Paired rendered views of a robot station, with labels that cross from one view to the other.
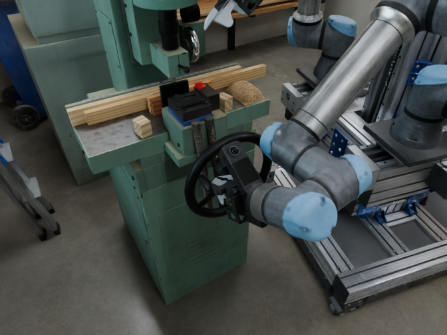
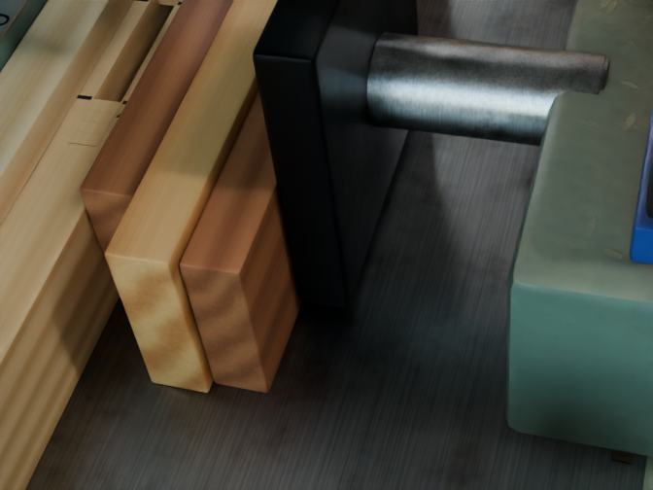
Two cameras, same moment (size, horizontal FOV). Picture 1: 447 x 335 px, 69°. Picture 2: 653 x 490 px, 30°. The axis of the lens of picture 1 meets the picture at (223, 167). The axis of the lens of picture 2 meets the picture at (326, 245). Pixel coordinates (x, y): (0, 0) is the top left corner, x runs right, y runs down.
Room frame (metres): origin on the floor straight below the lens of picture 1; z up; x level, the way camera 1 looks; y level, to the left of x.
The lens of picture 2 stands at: (0.71, 0.30, 1.17)
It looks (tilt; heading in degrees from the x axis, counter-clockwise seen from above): 49 degrees down; 324
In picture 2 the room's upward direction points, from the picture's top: 9 degrees counter-clockwise
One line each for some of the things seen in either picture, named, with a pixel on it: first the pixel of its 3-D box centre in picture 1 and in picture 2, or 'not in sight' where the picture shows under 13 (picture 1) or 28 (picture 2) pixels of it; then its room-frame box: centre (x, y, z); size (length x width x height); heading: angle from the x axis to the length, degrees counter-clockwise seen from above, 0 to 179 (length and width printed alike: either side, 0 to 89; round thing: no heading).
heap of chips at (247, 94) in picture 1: (244, 88); not in sight; (1.02, -0.07, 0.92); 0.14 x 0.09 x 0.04; 32
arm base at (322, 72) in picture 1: (333, 63); not in sight; (1.36, -0.47, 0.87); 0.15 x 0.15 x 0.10
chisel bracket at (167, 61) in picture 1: (169, 60); not in sight; (1.00, 0.17, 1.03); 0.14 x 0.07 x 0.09; 32
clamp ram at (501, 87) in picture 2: (179, 100); (460, 87); (0.88, 0.13, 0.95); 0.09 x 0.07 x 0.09; 122
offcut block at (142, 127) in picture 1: (142, 126); not in sight; (0.78, 0.23, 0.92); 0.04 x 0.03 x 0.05; 42
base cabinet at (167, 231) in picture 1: (175, 193); not in sight; (1.08, 0.22, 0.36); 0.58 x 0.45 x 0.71; 32
